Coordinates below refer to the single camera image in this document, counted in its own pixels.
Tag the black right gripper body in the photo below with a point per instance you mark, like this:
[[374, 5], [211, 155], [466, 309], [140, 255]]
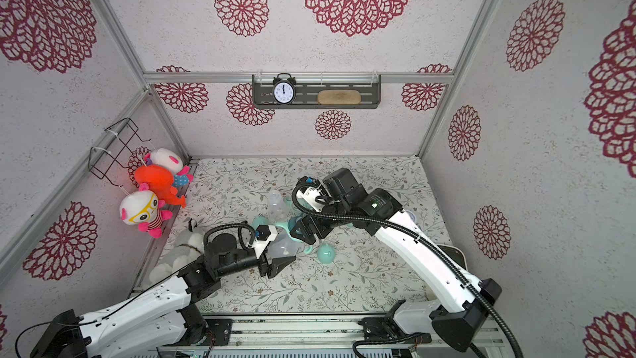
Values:
[[308, 226]]

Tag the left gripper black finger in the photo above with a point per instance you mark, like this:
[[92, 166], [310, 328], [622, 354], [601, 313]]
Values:
[[273, 267], [264, 234]]

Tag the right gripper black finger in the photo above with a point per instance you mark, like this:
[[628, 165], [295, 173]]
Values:
[[323, 228], [300, 231]]

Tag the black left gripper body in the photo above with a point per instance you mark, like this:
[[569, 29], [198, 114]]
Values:
[[247, 259]]

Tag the clear baby bottle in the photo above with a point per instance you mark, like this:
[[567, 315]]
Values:
[[278, 210], [284, 246]]

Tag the mint bottle cap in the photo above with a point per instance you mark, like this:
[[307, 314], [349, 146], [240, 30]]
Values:
[[326, 254], [259, 220]]

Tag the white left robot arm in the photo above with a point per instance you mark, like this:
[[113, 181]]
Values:
[[166, 313]]

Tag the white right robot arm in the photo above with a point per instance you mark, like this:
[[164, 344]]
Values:
[[463, 302]]

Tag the white alarm clock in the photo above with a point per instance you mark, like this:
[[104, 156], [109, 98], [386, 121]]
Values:
[[412, 216]]

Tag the white plush yellow glasses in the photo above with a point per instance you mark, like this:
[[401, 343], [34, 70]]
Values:
[[145, 210]]

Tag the red orange plush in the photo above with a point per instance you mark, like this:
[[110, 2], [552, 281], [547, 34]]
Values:
[[159, 181]]

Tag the tan brush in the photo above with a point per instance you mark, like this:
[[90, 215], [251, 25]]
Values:
[[344, 97]]

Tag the white pink plush upper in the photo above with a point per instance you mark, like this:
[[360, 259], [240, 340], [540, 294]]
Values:
[[167, 159]]

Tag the white sterilizer box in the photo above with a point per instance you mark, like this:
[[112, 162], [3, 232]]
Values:
[[455, 254]]

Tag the black alarm clock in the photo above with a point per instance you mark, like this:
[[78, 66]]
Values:
[[284, 88]]

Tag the metal base rail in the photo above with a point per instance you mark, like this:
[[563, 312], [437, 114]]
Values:
[[335, 331]]

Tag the grey wall shelf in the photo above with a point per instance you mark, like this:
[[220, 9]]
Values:
[[307, 91]]

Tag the black wire basket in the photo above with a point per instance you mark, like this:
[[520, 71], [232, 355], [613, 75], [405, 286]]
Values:
[[120, 137]]

